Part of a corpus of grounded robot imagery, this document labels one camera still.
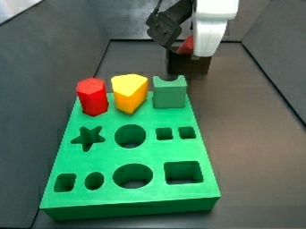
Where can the red hexagonal block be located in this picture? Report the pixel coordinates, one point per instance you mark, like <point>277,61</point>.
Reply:
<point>93,95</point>

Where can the yellow faceted block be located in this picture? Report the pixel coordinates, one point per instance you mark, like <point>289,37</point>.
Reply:
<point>130,91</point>

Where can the green shape sorter board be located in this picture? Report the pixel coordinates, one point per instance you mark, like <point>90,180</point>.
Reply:
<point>130,164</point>

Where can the black cradle fixture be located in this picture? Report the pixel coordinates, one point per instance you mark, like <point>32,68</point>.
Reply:
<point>185,63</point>

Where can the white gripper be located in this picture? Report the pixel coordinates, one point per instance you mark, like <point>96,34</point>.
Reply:
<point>211,19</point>

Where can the green notched block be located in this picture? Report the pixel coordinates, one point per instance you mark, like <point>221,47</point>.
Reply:
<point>169,93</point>

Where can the red cylinder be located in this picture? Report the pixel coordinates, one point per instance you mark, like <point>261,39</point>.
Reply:
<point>187,48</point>

